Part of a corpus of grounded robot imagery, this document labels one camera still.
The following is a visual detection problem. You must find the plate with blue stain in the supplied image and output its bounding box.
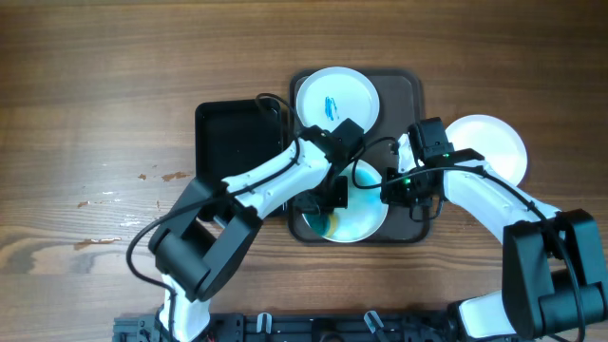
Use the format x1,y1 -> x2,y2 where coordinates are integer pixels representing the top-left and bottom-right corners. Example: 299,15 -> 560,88
295,66 -> 380,133

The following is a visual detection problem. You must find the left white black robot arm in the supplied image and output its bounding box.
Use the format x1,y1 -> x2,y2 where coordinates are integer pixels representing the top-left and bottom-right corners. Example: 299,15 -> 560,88
148,134 -> 362,341

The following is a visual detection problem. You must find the black plastic water tray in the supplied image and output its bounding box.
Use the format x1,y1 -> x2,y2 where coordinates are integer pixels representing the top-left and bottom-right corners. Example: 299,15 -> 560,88
183,99 -> 285,201

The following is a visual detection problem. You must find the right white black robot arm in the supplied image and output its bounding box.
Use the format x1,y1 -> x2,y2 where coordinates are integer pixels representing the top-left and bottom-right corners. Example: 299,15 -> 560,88
381,153 -> 607,341

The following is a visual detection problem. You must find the teal and yellow sponge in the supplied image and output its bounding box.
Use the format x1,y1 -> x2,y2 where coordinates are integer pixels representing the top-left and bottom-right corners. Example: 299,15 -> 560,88
319,214 -> 339,238

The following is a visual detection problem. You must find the white plate blue stain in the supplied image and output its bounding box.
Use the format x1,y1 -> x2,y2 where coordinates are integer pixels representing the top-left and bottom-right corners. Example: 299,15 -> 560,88
303,164 -> 389,243

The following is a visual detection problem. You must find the brown serving tray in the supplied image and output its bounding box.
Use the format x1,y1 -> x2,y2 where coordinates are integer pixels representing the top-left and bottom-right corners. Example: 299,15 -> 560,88
287,68 -> 431,246

